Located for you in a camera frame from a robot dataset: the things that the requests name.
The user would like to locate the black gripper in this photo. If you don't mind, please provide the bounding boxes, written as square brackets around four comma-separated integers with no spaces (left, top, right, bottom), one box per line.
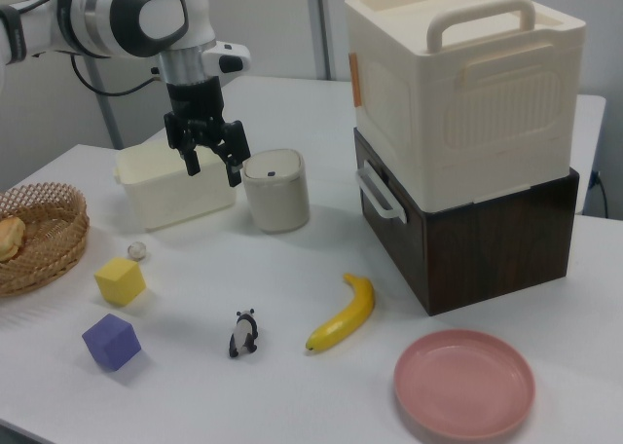
[163,75,252,188]

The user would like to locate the small cream trash can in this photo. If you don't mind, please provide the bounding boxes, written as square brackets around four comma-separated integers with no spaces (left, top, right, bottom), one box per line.
[241,148,312,235]

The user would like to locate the dark wooden drawer box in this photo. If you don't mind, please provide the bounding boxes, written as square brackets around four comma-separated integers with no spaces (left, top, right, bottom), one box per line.
[352,126,581,317]

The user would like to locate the cream rectangular plastic container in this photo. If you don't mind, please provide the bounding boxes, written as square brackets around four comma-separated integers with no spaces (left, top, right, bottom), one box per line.
[113,141,238,232]

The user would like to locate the woven wicker basket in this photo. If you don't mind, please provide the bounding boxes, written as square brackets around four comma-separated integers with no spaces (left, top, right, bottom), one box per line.
[0,182,91,298]

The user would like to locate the pink plate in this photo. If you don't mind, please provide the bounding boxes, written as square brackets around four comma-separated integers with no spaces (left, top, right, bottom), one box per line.
[392,329,536,440]

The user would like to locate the bread roll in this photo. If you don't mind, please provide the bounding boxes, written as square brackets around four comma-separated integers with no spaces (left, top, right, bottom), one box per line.
[0,216,27,263]

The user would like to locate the yellow banana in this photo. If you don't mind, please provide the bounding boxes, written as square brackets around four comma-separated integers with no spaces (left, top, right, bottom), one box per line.
[305,272,377,354]

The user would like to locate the white drawer handle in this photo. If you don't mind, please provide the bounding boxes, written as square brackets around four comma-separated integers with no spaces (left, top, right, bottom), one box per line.
[355,162,408,226]

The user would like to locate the purple cube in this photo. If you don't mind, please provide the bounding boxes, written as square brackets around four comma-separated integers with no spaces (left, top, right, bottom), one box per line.
[81,313,143,374]

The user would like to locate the yellow cube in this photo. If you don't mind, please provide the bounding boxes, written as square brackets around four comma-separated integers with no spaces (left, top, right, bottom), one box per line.
[93,256,148,309]

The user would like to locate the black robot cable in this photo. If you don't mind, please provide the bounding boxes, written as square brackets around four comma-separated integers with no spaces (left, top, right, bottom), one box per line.
[69,54,162,97]

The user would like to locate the panda figurine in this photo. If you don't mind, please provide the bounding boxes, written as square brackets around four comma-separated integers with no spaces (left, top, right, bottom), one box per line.
[227,308,260,359]

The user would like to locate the cream storage box with handles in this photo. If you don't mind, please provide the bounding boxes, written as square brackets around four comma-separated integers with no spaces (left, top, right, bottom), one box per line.
[344,0,587,216]

